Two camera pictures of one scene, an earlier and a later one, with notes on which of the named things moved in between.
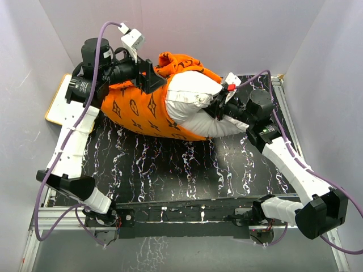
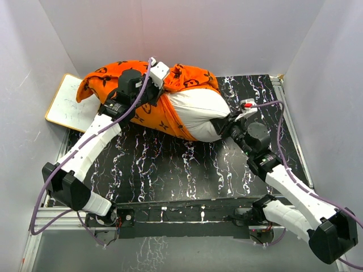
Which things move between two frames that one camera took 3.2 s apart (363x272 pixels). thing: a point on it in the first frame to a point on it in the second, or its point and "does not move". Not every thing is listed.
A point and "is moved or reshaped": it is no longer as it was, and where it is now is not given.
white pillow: (188, 94) is moved or reshaped
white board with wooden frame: (60, 111) does not move
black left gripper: (151, 80) to (155, 90)
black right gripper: (214, 108) to (224, 124)
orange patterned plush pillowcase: (128, 104) is moved or reshaped
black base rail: (178, 220) does not move
